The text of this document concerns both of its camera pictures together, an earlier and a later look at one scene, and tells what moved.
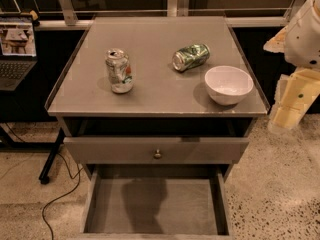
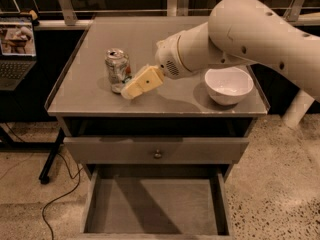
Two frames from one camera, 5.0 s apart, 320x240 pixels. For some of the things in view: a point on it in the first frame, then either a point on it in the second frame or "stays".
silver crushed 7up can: [119, 71] stays
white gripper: [304, 39] -> [167, 57]
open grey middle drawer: [157, 202] stays
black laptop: [18, 53] stays
